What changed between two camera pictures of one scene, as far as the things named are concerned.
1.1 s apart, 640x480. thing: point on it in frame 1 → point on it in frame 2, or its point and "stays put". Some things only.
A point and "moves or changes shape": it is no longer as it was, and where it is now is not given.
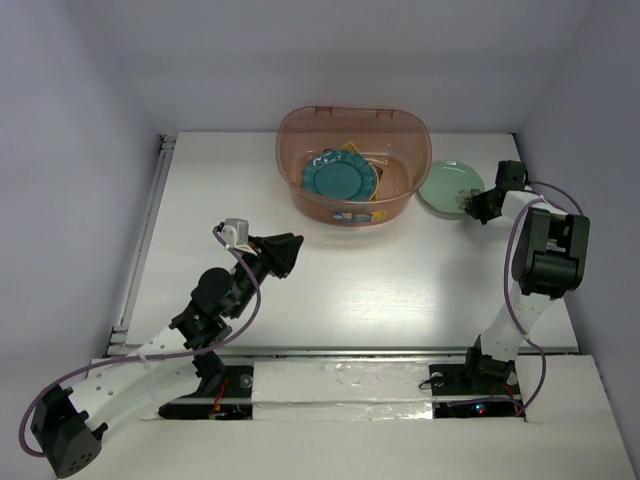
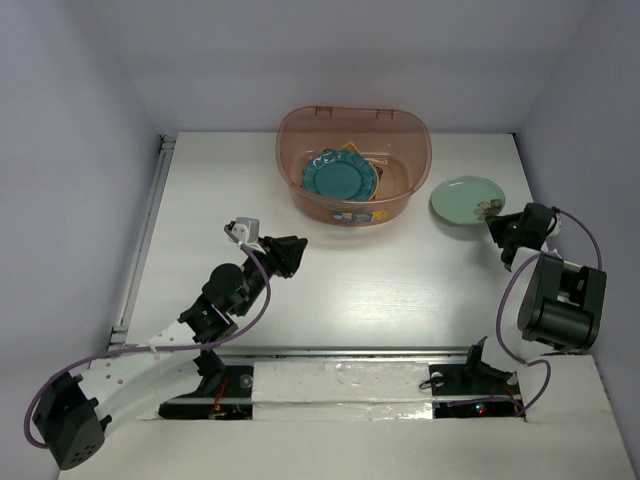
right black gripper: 476,208 → 495,223
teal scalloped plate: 341,174 stays put
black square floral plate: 378,169 stays put
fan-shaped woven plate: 351,147 stays put
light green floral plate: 447,179 moves or changes shape
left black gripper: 277,253 stays put
